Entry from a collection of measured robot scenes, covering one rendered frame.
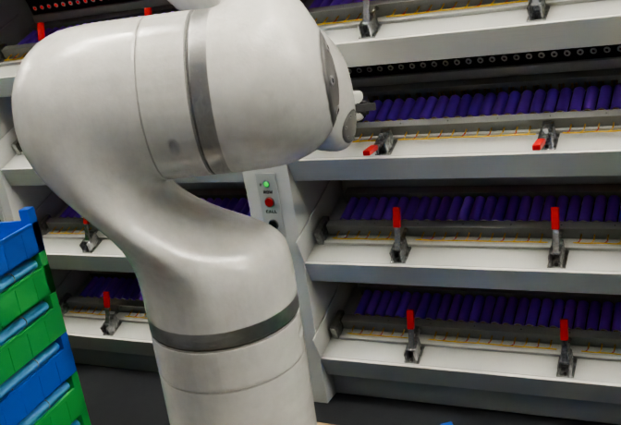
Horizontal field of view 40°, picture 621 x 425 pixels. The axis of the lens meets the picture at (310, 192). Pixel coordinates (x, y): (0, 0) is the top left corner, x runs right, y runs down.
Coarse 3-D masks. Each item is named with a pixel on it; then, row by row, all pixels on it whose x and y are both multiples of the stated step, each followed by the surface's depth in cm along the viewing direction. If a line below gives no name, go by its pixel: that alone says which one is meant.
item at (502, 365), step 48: (336, 288) 164; (384, 288) 165; (432, 288) 160; (480, 288) 156; (336, 336) 160; (384, 336) 156; (432, 336) 154; (480, 336) 149; (528, 336) 145; (576, 336) 141; (432, 384) 151; (480, 384) 146; (528, 384) 141; (576, 384) 137
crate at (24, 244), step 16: (32, 208) 146; (0, 224) 149; (16, 224) 148; (32, 224) 145; (0, 240) 138; (16, 240) 141; (32, 240) 145; (0, 256) 137; (16, 256) 141; (32, 256) 145; (0, 272) 137
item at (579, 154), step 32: (544, 64) 139; (576, 64) 136; (608, 64) 134; (320, 160) 144; (352, 160) 141; (384, 160) 139; (416, 160) 136; (448, 160) 134; (480, 160) 132; (512, 160) 129; (544, 160) 127; (576, 160) 125; (608, 160) 123
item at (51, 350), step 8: (56, 344) 151; (48, 352) 149; (56, 352) 152; (32, 360) 145; (40, 360) 146; (24, 368) 143; (32, 368) 144; (16, 376) 141; (24, 376) 142; (8, 384) 139; (16, 384) 140; (0, 392) 137; (8, 392) 140; (0, 400) 138
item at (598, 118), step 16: (560, 112) 129; (576, 112) 128; (592, 112) 127; (608, 112) 126; (368, 128) 143; (400, 128) 141; (416, 128) 139; (432, 128) 138; (448, 128) 137; (464, 128) 136; (480, 128) 135; (496, 128) 134; (512, 128) 133; (528, 128) 132
